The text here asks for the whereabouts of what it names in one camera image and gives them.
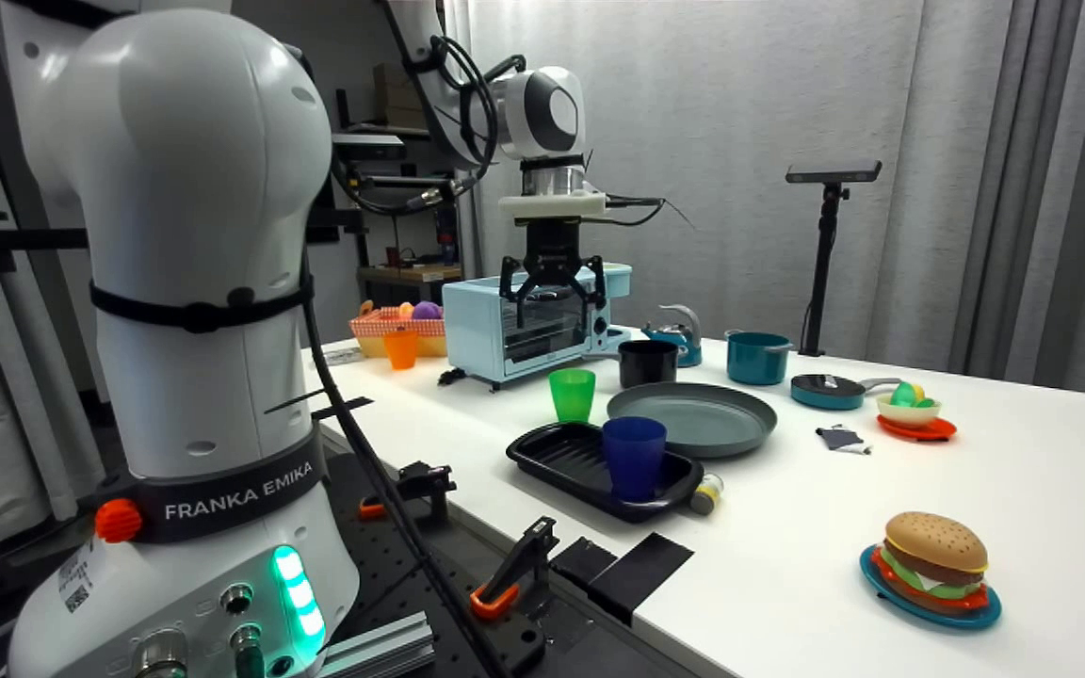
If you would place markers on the light blue toaster oven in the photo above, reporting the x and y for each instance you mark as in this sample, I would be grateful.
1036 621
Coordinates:
480 341

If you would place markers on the black orange bar clamp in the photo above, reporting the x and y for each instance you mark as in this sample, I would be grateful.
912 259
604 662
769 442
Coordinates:
511 570
423 482

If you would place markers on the green plastic cup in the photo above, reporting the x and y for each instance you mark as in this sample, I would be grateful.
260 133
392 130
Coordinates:
571 398

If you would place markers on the teal toy frying pan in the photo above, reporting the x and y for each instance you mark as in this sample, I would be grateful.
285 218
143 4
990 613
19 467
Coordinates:
828 393

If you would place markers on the black ribbed rectangular tray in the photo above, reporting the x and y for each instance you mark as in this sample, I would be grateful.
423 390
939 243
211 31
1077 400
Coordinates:
561 458

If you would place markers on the orange plastic cup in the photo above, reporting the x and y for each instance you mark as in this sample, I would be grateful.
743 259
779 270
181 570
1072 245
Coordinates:
399 348

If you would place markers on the toy hamburger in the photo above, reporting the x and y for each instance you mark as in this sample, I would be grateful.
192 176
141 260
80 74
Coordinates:
937 560

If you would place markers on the blue plastic cup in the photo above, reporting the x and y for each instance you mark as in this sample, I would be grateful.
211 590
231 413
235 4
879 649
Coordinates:
634 458

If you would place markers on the small teal saucer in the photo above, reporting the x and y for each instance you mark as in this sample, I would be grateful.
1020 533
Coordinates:
932 614

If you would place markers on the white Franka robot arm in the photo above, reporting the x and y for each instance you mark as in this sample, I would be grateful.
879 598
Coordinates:
191 191

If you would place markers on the teal toy kettle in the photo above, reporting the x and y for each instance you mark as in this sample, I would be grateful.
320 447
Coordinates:
683 341

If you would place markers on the orange bowl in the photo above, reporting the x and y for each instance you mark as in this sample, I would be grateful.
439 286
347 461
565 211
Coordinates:
373 333

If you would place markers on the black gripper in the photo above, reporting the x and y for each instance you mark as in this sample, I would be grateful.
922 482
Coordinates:
551 251

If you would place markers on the black tripod stand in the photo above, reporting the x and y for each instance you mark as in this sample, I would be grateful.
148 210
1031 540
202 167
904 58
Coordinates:
831 251

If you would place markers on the teal toy pot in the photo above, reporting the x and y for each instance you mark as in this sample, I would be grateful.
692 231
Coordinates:
760 360

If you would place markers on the small orange plate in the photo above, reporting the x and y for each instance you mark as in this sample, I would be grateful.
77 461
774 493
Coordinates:
924 433

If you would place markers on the purple toy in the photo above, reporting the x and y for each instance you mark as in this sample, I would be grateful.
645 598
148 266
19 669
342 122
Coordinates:
428 310

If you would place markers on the grey round plate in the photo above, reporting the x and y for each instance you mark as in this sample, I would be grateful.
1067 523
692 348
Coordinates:
706 419

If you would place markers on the black perforated bench top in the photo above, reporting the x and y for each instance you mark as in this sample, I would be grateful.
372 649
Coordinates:
442 590

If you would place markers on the grey curtain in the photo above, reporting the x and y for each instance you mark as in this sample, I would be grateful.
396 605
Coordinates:
944 191

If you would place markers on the short black tape strip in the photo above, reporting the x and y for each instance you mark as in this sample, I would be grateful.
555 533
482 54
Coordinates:
581 560

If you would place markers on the black toy pot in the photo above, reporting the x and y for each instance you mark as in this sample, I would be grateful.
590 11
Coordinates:
645 363

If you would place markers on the aluminium extrusion rail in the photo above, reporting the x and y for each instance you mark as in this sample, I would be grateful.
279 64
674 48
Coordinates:
373 644

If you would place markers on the dark background shelf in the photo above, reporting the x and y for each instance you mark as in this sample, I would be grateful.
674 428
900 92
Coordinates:
396 191

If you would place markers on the small black card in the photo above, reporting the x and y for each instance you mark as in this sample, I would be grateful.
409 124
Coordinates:
840 439

